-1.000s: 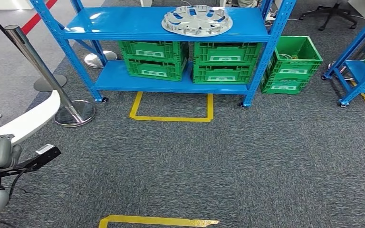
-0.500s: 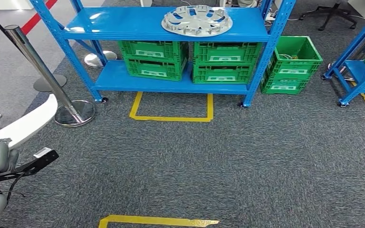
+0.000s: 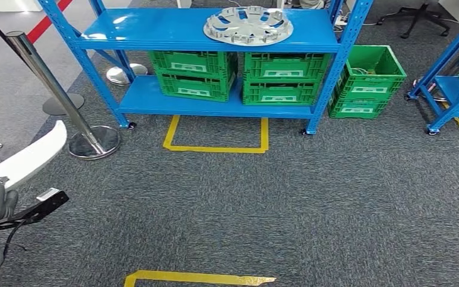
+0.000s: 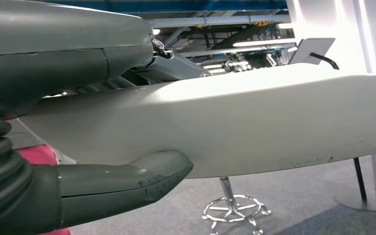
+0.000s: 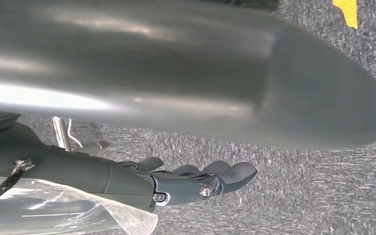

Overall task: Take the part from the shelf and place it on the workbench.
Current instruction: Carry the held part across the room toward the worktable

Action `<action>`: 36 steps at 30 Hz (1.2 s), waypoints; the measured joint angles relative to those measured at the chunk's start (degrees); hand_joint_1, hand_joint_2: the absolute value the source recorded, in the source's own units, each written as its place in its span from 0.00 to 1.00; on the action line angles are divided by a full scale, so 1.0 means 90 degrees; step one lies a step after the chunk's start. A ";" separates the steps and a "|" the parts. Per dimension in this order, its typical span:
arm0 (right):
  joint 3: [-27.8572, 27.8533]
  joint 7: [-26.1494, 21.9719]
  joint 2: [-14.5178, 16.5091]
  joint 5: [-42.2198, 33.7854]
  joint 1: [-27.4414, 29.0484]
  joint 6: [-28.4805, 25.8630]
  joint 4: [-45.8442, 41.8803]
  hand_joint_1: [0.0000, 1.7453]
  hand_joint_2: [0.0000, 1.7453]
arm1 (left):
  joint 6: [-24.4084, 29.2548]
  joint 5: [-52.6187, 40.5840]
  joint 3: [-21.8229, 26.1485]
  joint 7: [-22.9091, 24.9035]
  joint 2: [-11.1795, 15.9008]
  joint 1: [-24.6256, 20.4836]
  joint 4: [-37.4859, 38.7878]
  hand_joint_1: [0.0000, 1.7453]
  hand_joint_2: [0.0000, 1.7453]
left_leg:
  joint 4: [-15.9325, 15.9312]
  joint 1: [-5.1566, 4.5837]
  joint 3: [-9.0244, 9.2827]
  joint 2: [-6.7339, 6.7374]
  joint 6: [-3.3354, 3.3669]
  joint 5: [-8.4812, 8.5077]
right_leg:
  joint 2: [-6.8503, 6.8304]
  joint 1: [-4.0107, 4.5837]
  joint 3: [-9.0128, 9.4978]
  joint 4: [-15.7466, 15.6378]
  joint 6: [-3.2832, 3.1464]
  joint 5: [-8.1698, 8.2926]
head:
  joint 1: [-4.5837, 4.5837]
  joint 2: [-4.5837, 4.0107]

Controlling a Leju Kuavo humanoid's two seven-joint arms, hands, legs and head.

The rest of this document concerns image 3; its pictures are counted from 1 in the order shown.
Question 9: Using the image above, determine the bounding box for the white curved trim part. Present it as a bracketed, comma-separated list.
[0, 120, 68, 191]

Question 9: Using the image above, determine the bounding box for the blue metal shelf rack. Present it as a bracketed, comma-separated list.
[405, 8, 459, 136]
[37, 0, 375, 136]

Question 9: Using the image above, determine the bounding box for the black stanchion with black base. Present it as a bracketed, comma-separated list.
[0, 4, 85, 117]

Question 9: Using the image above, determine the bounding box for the chrome stanchion with chrome base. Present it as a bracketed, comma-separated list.
[5, 30, 121, 161]

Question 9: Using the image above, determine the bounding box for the grey wheel hubcap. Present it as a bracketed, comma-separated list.
[203, 5, 295, 47]

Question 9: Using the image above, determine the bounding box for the open green plastic crate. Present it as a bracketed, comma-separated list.
[344, 44, 407, 102]

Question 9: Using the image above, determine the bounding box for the black office chair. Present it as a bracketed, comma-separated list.
[378, 0, 451, 39]

